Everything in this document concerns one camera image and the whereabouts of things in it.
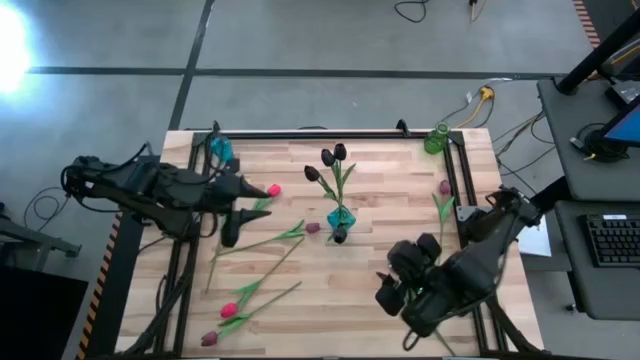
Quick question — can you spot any grey yellow equipment box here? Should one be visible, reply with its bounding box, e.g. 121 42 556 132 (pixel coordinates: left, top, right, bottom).
601 32 640 79

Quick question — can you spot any computer monitor blue screen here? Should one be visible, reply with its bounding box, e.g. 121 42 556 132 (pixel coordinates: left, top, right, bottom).
599 93 640 149

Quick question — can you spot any black floor cable loop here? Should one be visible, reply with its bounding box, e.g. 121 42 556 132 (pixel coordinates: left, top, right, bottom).
393 0 430 24

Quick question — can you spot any large teal glass vase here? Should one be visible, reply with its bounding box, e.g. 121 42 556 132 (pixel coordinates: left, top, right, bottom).
326 204 358 232

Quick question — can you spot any small grey electronics box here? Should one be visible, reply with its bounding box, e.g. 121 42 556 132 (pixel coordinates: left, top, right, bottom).
604 79 640 106

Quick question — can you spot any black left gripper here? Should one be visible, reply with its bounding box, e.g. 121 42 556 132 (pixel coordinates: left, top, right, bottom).
202 158 274 249

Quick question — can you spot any yellow black hazard tape strip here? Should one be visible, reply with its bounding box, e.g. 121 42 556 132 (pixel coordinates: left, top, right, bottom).
74 212 124 360

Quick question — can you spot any black computer keyboard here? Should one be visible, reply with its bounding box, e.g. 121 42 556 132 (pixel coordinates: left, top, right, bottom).
585 213 640 269

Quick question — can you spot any large black panel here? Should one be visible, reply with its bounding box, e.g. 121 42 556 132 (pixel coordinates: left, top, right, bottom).
0 264 90 360

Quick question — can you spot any black table edge panel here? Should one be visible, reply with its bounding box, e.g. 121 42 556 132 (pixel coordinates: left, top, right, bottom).
82 214 151 360

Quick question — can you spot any small blue glass vase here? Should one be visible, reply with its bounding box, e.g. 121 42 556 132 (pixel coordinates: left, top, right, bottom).
209 135 235 164

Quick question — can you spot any yellow power plug cable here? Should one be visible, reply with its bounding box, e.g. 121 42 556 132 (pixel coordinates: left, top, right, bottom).
453 85 496 130

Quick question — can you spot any black monitor stand base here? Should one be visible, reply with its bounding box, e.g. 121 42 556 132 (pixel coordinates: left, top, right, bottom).
574 122 632 164

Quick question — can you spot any grey metal stand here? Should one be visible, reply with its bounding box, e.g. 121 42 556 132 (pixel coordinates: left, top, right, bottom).
0 202 82 259

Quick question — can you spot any white paper sheet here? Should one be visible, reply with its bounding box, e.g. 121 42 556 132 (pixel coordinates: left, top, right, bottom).
517 214 553 259

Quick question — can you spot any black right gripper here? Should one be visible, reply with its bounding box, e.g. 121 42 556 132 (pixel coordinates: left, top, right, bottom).
374 232 454 339

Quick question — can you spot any grey standing desk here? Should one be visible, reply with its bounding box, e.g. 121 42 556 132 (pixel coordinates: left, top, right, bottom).
536 77 640 202

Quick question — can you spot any yellow floor cable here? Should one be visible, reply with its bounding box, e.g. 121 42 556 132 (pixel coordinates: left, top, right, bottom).
468 0 489 24

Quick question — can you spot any black coiled floor cable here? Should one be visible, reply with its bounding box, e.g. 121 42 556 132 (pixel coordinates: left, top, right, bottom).
22 187 69 234

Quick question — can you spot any black rig pole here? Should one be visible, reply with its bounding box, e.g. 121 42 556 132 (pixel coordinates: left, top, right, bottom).
556 7 640 96

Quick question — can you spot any black aluminium extrusion frame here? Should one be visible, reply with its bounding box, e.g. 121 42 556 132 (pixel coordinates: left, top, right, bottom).
122 130 544 360

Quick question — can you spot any green glass vase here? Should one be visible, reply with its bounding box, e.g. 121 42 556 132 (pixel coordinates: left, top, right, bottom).
423 121 451 155

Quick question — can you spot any grey desk with keyboard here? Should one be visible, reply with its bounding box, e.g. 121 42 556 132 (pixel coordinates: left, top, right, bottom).
553 199 640 321

